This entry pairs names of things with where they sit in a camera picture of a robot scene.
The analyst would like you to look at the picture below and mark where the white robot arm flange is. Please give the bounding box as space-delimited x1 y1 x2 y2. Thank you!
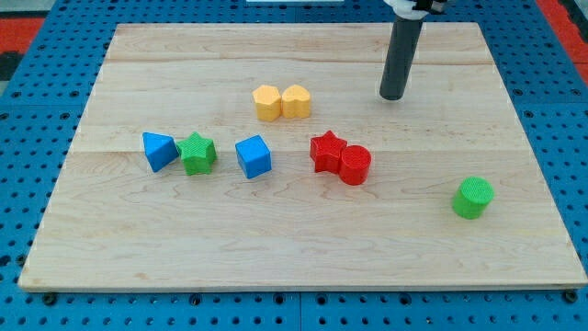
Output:
383 0 447 20

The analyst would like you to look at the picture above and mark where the blue cube block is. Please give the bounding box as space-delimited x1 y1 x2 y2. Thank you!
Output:
235 135 272 179

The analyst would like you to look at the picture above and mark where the blue triangle block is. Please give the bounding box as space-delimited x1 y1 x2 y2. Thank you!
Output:
141 132 179 173

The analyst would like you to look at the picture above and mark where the red star block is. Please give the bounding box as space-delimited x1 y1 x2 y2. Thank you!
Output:
310 131 347 174

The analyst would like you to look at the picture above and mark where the red cylinder block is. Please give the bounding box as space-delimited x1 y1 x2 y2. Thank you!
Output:
338 145 372 186

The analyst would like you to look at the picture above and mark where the yellow heart block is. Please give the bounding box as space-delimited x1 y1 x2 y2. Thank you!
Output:
281 85 311 119

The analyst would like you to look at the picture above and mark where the yellow hexagon block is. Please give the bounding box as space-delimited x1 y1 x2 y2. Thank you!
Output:
252 85 281 121

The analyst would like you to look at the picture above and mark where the green star block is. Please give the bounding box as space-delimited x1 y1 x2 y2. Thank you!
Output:
176 131 217 176

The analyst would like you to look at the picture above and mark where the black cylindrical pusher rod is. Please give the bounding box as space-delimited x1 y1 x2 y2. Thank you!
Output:
379 17 424 100

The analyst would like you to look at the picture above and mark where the green cylinder block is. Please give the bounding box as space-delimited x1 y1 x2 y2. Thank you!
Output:
451 177 494 220

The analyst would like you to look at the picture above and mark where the light wooden board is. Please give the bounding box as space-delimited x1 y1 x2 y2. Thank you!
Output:
18 23 587 292

